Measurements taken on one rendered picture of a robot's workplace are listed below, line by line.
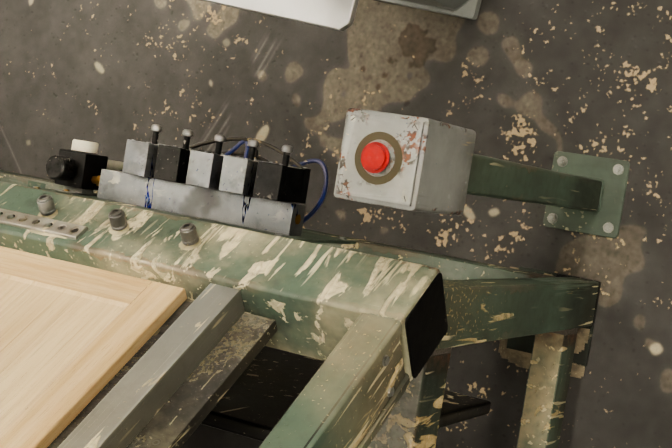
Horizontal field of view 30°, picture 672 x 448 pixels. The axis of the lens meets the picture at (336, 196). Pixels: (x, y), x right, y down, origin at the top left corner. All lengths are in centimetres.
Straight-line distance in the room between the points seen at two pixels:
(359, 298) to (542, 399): 74
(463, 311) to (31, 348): 61
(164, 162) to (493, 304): 56
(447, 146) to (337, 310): 26
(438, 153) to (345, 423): 37
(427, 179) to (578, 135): 92
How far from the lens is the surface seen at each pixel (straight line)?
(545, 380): 232
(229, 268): 176
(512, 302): 200
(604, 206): 246
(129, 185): 205
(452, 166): 168
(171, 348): 166
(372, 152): 160
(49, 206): 198
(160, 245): 185
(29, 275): 192
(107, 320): 179
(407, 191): 159
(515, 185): 200
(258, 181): 189
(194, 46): 291
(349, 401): 152
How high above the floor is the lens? 237
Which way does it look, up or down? 62 degrees down
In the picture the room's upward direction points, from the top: 84 degrees counter-clockwise
